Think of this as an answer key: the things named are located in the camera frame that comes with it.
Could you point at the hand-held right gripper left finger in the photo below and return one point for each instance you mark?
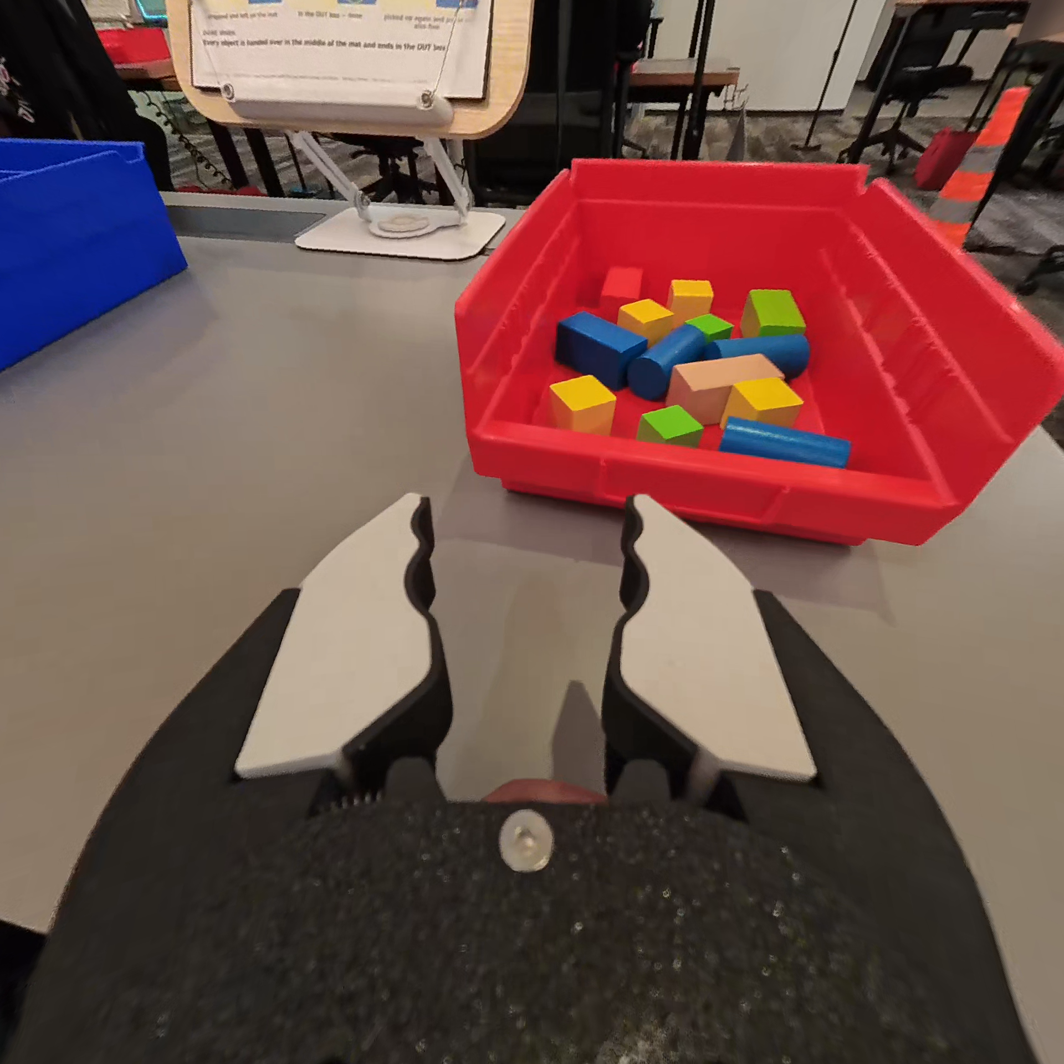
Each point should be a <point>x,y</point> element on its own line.
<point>341,665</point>

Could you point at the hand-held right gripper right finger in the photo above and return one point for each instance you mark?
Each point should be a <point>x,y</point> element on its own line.
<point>715,665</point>

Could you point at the blue wooden cylinder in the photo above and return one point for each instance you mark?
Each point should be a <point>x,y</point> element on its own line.
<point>770,352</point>
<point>785,442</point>
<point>670,361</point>

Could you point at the green wooden cube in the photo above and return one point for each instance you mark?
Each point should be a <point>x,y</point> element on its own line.
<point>670,428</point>

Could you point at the natural wooden block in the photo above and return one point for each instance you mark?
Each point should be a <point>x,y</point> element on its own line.
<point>724,388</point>

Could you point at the yellow wooden cube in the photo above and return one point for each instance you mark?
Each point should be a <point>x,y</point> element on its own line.
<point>582,404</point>

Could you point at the long green wooden block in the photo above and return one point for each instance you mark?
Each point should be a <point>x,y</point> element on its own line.
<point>771,311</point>

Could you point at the red wooden block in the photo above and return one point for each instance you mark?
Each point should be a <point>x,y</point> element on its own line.
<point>622,288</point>

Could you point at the red plastic bin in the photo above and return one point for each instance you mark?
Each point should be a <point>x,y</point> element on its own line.
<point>931,332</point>

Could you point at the blue plastic bin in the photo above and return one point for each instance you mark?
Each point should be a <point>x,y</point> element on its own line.
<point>66,233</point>

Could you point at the small green wooden block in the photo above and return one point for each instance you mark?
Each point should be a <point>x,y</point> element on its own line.
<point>710,326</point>

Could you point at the red bag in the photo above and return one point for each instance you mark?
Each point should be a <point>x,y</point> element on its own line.
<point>944,158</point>

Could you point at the wooden table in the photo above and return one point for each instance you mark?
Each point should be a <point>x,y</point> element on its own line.
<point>682,83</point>

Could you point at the orange striped bar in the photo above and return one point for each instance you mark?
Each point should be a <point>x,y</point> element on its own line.
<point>981,142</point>

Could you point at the clipboard with instruction sheet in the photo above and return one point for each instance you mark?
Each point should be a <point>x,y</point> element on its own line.
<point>349,59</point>

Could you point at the black office chair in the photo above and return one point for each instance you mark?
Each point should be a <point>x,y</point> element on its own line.
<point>931,75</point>

